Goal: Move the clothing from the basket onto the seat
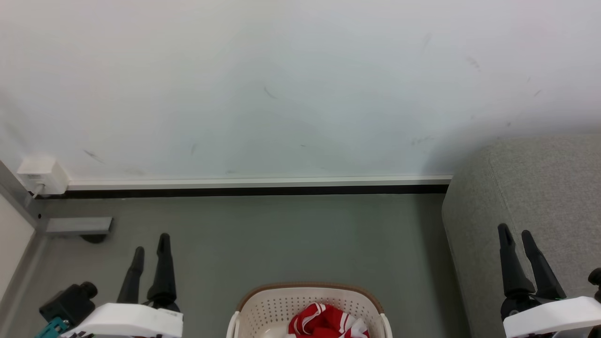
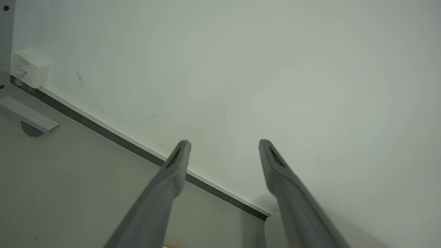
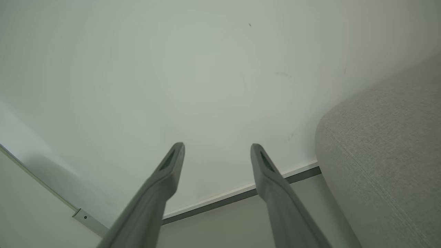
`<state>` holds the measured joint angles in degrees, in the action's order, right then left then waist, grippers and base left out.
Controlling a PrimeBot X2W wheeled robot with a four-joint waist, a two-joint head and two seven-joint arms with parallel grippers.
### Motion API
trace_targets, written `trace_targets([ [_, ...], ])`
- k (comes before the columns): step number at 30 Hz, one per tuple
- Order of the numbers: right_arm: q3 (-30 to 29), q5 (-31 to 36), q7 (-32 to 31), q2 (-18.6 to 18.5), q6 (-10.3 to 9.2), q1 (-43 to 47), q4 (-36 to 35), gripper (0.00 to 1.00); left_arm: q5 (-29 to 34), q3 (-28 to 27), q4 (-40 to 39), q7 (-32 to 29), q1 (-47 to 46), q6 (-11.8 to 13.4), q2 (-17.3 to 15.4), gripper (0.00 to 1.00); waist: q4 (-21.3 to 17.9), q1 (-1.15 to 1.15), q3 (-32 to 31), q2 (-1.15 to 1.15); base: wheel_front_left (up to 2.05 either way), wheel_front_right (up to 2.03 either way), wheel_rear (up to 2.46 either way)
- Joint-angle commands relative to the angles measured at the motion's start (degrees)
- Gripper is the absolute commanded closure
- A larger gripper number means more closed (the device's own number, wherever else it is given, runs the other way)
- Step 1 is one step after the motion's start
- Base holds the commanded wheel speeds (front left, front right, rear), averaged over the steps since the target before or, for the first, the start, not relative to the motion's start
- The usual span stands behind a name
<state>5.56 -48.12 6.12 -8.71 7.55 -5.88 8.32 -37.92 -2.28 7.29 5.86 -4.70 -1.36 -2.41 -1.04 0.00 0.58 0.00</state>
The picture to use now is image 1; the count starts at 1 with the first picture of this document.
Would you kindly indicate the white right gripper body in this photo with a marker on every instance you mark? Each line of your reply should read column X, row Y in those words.
column 551, row 318

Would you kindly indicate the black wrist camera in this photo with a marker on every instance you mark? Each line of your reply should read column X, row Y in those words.
column 596, row 284
column 69, row 304

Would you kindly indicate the red and white garment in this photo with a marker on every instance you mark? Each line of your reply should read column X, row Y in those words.
column 324, row 321

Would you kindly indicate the grey fabric sofa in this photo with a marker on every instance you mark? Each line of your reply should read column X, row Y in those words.
column 526, row 188

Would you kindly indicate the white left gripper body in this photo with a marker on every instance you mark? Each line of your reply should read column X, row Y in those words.
column 131, row 323

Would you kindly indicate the grey metal furniture frame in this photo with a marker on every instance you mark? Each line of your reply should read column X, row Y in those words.
column 75, row 225

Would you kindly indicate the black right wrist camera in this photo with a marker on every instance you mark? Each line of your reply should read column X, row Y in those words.
column 596, row 284

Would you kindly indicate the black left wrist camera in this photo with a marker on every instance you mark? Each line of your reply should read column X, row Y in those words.
column 69, row 304

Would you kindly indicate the cream perforated laundry basket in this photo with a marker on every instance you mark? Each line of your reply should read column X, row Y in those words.
column 267, row 307

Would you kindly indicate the black furniture foot pad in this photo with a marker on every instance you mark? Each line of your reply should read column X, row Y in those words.
column 94, row 238

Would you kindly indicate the teal camera connector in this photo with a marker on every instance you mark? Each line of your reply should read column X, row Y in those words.
column 50, row 327

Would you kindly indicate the white wall power box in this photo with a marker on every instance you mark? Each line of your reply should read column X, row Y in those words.
column 42, row 174

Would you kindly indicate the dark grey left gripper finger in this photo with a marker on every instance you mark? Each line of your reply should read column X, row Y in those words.
column 163, row 277
column 133, row 281

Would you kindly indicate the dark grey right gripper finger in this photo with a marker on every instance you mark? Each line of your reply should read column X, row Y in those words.
column 512, row 270
column 542, row 272

